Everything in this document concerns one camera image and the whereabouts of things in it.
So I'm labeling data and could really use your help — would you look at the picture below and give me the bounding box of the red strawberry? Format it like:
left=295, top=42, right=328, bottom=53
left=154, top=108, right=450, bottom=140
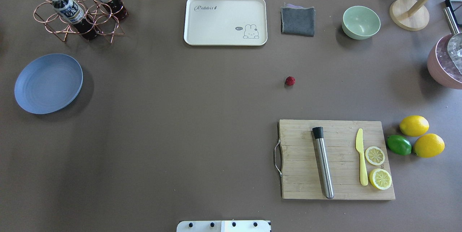
left=284, top=76, right=296, bottom=86

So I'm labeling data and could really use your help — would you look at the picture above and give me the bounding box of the blue plastic plate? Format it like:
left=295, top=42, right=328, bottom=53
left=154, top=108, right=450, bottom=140
left=14, top=53, right=83, bottom=115

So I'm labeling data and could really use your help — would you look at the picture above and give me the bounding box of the cream rabbit tray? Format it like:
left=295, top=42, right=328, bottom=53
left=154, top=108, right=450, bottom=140
left=183, top=0, right=268, bottom=46

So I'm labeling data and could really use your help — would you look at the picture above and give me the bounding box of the steel muddler black tip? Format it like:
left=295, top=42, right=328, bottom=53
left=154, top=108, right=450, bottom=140
left=312, top=127, right=334, bottom=200

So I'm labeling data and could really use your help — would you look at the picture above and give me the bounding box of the grey folded cloth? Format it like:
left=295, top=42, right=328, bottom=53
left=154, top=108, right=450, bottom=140
left=280, top=4, right=316, bottom=37

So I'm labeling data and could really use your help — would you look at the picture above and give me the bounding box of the wooden cutting board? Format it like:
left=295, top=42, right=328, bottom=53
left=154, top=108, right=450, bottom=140
left=275, top=119, right=395, bottom=200

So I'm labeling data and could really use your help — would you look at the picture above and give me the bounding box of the yellow plastic knife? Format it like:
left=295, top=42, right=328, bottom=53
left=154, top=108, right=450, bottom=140
left=355, top=128, right=369, bottom=186

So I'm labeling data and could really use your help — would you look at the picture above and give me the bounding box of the green bowl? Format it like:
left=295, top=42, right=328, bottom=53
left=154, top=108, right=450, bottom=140
left=342, top=6, right=381, bottom=40

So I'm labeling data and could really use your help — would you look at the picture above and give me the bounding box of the lemon half near knife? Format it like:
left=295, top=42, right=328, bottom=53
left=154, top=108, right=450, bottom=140
left=365, top=146, right=385, bottom=166

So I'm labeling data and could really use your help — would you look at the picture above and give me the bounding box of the lemon half board edge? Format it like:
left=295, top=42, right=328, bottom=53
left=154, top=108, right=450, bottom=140
left=369, top=168, right=392, bottom=190

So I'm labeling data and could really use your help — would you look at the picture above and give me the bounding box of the green lime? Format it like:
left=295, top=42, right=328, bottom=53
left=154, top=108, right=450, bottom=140
left=386, top=135, right=412, bottom=156

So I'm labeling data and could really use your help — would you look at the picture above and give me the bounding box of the whole yellow lemon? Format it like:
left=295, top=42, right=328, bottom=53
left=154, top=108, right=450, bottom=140
left=414, top=133, right=445, bottom=158
left=399, top=115, right=430, bottom=137

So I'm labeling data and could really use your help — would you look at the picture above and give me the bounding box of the wooden stand round base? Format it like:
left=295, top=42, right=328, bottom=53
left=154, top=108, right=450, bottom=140
left=389, top=0, right=430, bottom=31

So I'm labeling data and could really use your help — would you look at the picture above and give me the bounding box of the pink bowl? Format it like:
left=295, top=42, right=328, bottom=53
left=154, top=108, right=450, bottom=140
left=427, top=34, right=462, bottom=89

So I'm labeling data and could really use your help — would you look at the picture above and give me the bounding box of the metal ice scoop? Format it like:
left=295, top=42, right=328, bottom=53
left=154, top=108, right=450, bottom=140
left=444, top=7, right=462, bottom=73

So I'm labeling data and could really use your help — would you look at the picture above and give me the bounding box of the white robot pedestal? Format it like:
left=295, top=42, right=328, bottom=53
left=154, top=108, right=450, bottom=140
left=176, top=219, right=272, bottom=232

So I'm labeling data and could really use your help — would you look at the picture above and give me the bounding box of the copper wire bottle rack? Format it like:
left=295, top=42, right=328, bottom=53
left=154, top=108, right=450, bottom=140
left=33, top=0, right=124, bottom=43

